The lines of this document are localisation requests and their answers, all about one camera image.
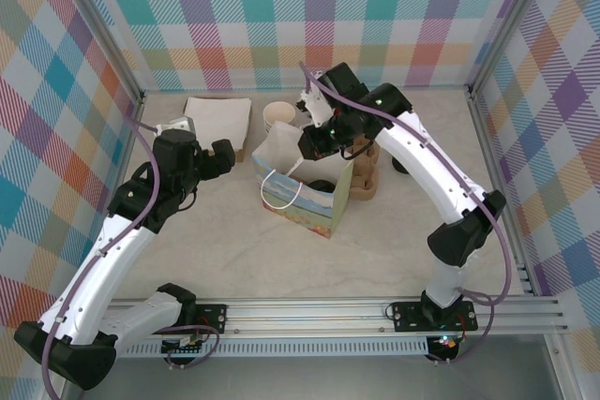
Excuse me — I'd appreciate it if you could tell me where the black plastic cup lid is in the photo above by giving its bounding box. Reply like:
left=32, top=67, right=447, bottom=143
left=307, top=178, right=337, bottom=195

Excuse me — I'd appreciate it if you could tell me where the sky print paper gift bag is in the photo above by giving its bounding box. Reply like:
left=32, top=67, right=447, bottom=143
left=251, top=120, right=356, bottom=241

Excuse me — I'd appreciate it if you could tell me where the white napkin stack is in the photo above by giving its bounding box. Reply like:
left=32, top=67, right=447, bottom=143
left=182, top=96, right=253, bottom=153

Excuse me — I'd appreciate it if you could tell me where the stack of green paper cups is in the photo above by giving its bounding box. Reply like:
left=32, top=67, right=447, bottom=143
left=262, top=100, right=297, bottom=135

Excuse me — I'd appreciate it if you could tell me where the brown cardboard cup carrier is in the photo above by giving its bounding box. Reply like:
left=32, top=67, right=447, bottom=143
left=347, top=135, right=380, bottom=200

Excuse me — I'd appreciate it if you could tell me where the aluminium frame post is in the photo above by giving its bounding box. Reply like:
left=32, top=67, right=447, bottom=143
left=58, top=0, right=144, bottom=106
left=468, top=0, right=562, bottom=96

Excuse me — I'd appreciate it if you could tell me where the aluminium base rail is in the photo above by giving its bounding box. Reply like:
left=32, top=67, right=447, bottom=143
left=51, top=295, right=571, bottom=338

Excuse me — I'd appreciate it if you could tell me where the white slotted cable duct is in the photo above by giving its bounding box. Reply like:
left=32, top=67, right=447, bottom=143
left=114, top=341, right=430, bottom=359

